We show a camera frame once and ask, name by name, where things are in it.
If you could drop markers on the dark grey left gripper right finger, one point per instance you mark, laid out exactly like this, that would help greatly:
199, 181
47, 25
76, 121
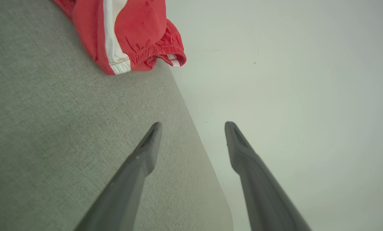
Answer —
262, 192

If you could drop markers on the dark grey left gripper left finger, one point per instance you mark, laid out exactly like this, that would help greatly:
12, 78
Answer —
127, 192

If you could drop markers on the folded red white jersey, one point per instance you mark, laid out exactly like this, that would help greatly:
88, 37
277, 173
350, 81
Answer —
140, 29

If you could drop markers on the grey fabric sofa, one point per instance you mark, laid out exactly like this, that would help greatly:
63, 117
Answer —
50, 128

